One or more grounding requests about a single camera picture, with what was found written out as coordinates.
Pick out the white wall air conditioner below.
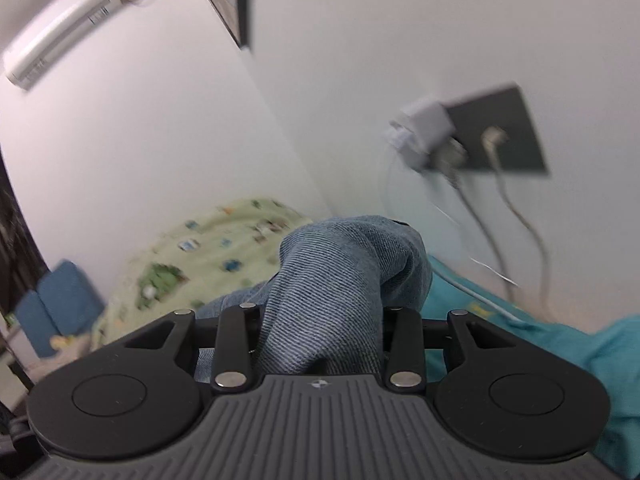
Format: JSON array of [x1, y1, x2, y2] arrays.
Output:
[[1, 0, 128, 92]]

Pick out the grey charger cable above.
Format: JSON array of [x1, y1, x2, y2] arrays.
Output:
[[432, 140, 521, 301]]

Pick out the dark barred window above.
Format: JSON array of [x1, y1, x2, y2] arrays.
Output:
[[0, 152, 48, 313]]

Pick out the dark wall socket plate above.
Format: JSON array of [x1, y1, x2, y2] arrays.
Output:
[[442, 85, 550, 177]]

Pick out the blue denim jeans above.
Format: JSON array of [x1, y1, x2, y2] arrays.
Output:
[[192, 215, 434, 383]]

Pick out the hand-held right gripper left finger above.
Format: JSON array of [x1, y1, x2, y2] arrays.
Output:
[[122, 302, 262, 392]]

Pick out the thin white cable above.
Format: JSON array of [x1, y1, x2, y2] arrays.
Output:
[[382, 150, 523, 323]]

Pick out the beige plug cable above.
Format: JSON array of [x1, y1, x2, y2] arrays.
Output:
[[480, 126, 548, 311]]

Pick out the teal smiley printed bedsheet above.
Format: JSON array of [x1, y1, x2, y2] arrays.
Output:
[[420, 254, 640, 478]]

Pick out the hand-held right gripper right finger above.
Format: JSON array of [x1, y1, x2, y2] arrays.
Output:
[[382, 306, 518, 392]]

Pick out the white charger adapter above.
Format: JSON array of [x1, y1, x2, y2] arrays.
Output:
[[381, 99, 458, 173]]

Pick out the green cartoon printed blanket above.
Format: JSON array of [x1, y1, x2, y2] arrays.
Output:
[[91, 197, 315, 351]]

